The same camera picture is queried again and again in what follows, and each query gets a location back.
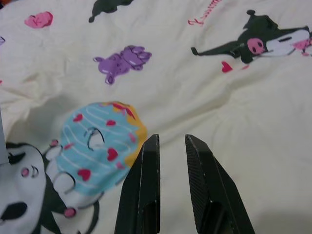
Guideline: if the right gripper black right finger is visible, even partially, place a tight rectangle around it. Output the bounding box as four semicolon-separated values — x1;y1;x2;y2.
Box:
184;134;256;234

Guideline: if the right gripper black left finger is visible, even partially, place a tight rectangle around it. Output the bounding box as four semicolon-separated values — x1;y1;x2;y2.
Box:
114;134;161;234

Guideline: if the cream cartoon print quilt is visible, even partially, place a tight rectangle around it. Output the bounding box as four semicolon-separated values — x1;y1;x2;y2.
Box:
0;0;312;234

